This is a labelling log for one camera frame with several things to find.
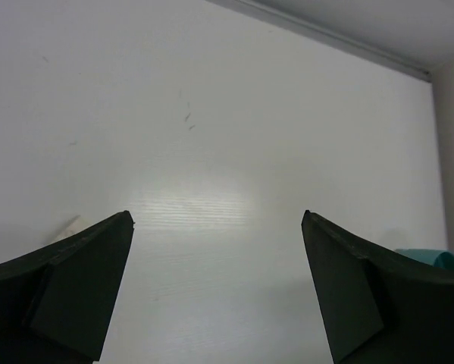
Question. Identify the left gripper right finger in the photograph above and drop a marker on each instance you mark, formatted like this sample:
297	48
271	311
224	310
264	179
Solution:
377	305

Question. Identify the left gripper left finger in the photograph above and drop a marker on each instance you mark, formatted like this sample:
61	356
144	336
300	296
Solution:
56	302

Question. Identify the teal divided round container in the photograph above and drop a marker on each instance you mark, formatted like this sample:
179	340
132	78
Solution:
437	258

